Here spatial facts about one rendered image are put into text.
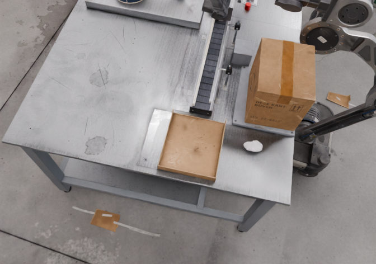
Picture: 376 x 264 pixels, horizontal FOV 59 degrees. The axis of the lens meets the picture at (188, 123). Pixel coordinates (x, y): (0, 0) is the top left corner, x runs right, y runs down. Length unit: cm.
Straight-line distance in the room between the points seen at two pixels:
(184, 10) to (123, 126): 78
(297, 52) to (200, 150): 62
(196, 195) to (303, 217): 77
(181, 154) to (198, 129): 15
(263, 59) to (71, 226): 159
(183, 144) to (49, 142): 61
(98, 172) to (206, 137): 87
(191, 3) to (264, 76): 79
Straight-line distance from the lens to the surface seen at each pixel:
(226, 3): 163
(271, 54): 153
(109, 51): 188
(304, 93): 145
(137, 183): 213
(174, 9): 201
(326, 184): 260
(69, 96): 175
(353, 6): 129
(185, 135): 157
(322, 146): 238
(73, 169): 224
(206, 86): 167
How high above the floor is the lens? 223
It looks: 61 degrees down
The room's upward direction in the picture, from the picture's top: 6 degrees clockwise
